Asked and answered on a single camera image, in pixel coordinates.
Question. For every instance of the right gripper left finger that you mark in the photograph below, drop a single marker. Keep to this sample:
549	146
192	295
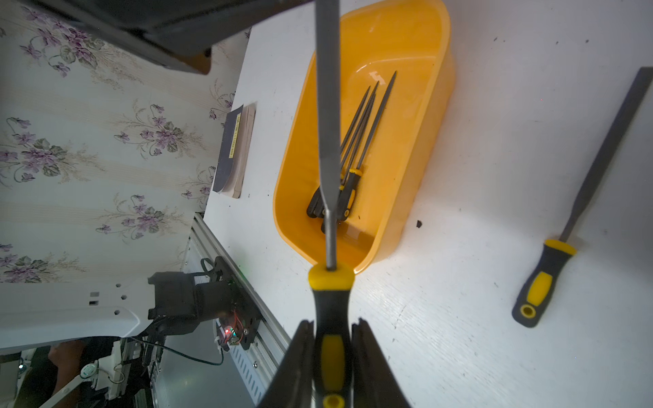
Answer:
293	383

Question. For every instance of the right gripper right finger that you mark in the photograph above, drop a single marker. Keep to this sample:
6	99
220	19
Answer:
375	385

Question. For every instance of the yellow plastic storage tray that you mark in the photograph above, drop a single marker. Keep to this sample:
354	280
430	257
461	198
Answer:
399	53

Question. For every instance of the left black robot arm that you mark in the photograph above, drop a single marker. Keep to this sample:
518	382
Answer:
120	122

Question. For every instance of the dark blue notebook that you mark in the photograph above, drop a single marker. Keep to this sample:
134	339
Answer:
233	156

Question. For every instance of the aluminium mounting rail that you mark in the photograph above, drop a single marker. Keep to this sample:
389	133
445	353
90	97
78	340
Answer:
256	367

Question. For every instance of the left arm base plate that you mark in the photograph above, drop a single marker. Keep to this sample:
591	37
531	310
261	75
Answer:
225	299

